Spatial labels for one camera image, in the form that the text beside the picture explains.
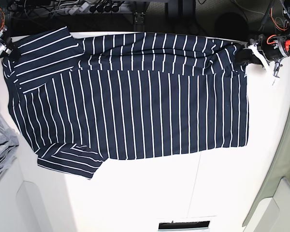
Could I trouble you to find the black power strip with plugs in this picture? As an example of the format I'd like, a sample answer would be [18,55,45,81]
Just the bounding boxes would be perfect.
[60,0,128,15]

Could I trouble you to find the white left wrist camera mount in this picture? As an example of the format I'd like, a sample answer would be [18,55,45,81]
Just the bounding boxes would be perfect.
[248,44,283,86]

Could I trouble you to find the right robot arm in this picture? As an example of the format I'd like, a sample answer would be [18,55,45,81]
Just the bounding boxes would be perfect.
[0,8,20,61]

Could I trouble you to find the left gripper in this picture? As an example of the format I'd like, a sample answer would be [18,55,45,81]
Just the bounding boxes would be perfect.
[234,34,290,66]

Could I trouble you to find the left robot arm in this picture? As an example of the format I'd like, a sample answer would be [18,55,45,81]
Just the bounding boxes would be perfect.
[235,0,290,74]

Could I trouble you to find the grey cloth pile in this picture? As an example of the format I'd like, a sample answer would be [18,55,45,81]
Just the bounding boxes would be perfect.
[0,114,19,174]

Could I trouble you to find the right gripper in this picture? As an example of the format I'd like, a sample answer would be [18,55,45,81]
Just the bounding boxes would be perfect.
[0,26,21,60]

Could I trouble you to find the navy white striped t-shirt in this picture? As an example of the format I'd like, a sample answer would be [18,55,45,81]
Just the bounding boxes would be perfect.
[2,27,249,179]

